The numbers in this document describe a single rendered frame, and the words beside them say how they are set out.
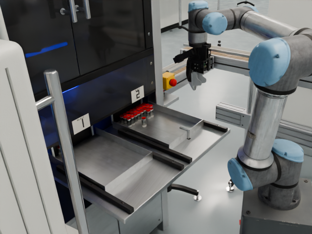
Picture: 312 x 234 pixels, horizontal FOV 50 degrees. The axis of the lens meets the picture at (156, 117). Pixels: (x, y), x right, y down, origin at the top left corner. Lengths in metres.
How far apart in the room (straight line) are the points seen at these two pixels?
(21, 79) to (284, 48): 0.62
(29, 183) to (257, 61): 0.63
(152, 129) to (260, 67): 0.77
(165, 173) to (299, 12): 1.79
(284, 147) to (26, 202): 0.87
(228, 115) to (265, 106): 1.52
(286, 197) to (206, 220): 1.12
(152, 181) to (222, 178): 1.47
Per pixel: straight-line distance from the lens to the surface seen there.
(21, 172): 0.61
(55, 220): 0.71
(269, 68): 0.90
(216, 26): 1.22
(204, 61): 1.35
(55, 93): 0.63
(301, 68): 0.94
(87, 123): 1.42
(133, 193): 1.22
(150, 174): 1.30
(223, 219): 2.37
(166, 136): 1.51
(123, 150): 1.44
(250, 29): 1.23
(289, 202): 1.32
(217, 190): 2.58
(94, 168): 1.36
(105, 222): 1.77
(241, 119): 2.46
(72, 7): 1.20
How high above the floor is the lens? 1.68
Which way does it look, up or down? 29 degrees down
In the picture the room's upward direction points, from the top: 3 degrees counter-clockwise
